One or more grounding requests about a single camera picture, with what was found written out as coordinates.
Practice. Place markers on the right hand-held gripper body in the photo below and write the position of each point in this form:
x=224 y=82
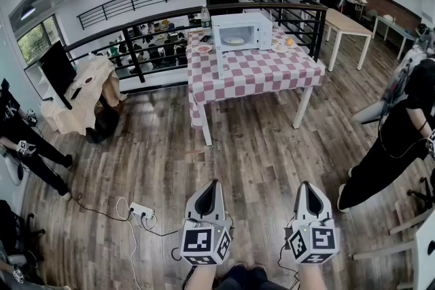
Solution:
x=319 y=241

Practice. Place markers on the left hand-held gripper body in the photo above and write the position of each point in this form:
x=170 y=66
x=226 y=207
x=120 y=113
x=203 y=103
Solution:
x=197 y=241

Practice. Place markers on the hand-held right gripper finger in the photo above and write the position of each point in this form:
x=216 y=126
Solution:
x=302 y=207
x=324 y=210

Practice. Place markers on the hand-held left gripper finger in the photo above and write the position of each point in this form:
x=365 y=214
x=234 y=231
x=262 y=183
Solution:
x=220 y=205
x=198 y=203

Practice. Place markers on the small white dish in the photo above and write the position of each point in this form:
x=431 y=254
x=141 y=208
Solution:
x=234 y=41

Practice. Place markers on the white microwave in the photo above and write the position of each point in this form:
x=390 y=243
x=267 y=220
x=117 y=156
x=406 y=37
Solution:
x=261 y=34

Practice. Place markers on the person's left forearm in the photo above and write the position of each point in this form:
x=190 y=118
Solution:
x=200 y=278

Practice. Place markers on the person's right forearm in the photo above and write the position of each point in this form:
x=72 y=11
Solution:
x=312 y=278

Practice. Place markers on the white power strip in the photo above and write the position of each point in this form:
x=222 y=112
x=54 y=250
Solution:
x=141 y=210

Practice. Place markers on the person's dark trousers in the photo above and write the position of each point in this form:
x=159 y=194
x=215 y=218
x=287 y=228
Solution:
x=251 y=280

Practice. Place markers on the black chair base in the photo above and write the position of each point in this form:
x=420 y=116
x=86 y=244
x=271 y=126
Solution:
x=425 y=195

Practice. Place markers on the pink checkered tablecloth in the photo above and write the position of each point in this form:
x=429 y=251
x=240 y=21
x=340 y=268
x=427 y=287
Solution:
x=258 y=71

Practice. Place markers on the beige tablecloth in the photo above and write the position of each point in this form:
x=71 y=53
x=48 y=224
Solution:
x=81 y=105

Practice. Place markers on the white plate of pink food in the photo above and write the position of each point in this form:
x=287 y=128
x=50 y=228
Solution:
x=204 y=49

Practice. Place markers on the black railing with wooden handrail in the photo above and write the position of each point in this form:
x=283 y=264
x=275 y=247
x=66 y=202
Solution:
x=134 y=57

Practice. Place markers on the group of seated people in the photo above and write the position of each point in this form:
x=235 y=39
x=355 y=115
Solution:
x=149 y=51

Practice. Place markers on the white plate with bun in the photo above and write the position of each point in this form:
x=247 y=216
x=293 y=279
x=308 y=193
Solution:
x=279 y=48

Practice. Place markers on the white plate under orange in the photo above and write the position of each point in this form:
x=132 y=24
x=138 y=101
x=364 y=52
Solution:
x=296 y=45

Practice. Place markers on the black remote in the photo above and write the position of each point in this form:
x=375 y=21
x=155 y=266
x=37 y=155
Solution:
x=75 y=93

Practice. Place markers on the black flat device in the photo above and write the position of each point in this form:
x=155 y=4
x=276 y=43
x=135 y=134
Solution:
x=205 y=38

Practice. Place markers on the white plate with dark food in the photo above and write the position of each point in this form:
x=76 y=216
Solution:
x=88 y=80

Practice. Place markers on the orange fruit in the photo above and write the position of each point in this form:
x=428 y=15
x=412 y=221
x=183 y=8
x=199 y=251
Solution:
x=290 y=41

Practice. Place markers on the small plastic bottle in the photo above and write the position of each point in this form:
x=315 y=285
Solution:
x=90 y=57

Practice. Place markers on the clear plastic water bottle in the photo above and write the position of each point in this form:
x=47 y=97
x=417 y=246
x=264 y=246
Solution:
x=204 y=18

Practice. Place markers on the white elongated object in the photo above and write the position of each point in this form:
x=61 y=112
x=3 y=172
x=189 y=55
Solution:
x=13 y=171

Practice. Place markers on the wooden top table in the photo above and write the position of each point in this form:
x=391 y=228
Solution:
x=343 y=22

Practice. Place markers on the black monitor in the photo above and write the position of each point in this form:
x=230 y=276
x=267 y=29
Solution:
x=57 y=68

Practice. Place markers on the grey top table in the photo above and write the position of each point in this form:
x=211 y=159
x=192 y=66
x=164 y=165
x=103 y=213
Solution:
x=394 y=25

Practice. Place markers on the white shelf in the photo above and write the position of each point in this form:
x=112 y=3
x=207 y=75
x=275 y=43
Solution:
x=34 y=81

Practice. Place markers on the large window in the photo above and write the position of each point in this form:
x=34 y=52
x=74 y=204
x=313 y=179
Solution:
x=37 y=40

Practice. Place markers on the black pendant lamp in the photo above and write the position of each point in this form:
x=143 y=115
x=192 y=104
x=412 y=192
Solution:
x=28 y=13

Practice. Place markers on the white table frame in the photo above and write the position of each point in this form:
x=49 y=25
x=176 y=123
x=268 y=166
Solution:
x=425 y=258

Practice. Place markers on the black table frame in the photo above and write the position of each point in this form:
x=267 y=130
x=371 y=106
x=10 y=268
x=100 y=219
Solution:
x=107 y=115

